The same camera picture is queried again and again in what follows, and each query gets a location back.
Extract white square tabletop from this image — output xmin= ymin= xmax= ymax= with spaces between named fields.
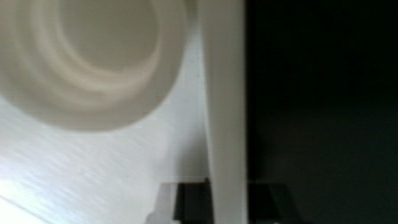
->
xmin=0 ymin=0 xmax=249 ymax=224

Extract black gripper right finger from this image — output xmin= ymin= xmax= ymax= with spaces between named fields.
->
xmin=249 ymin=183 xmax=306 ymax=224

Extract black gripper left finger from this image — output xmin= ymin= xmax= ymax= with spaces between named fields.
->
xmin=148 ymin=182 xmax=213 ymax=224

